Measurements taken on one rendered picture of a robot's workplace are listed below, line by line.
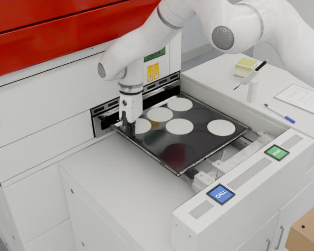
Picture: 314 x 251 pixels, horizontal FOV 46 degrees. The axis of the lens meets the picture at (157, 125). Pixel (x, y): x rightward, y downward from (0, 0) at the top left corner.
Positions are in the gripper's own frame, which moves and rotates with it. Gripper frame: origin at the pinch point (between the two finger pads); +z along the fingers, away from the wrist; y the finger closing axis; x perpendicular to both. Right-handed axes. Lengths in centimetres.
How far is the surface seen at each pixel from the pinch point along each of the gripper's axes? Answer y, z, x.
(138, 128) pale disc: 5.1, 1.4, -1.1
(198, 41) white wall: 271, 38, 45
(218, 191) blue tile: -23.1, -1.0, -36.7
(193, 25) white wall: 260, 20, 50
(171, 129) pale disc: 8.5, 1.0, -12.6
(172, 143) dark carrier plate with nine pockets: 1.1, 2.1, -15.4
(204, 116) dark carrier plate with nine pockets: 21.1, -0.7, -21.5
